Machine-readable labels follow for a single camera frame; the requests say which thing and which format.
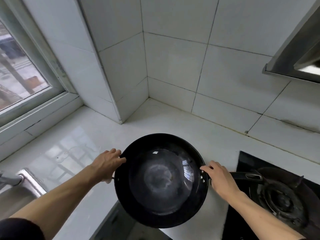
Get black wok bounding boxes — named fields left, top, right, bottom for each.
left=112, top=133, right=264, bottom=229

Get person's right hand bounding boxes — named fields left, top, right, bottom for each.
left=200, top=160, right=242, bottom=200

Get stainless steel sink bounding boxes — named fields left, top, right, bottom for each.
left=0, top=168, right=48, bottom=220

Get black steel range hood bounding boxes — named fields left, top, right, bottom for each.
left=262, top=0, right=320, bottom=84

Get person's black shirt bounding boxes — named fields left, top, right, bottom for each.
left=0, top=218, right=45, bottom=240

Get narrow grey cabinet door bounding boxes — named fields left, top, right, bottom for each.
left=90, top=200, right=173, bottom=240

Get person's left forearm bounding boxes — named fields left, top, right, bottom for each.
left=10, top=165, right=105, bottom=240

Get person's right forearm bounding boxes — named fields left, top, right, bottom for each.
left=226, top=191, right=307, bottom=240

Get white framed window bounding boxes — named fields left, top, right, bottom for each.
left=0, top=0, right=84, bottom=162

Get person's left hand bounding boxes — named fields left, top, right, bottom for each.
left=91, top=148, right=127, bottom=184

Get black glass gas stove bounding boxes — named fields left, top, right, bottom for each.
left=221, top=150, right=320, bottom=240

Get rusty round burner grate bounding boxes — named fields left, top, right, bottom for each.
left=250, top=167, right=320, bottom=238

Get chrome curved faucet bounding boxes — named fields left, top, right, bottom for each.
left=0, top=171, right=23, bottom=190

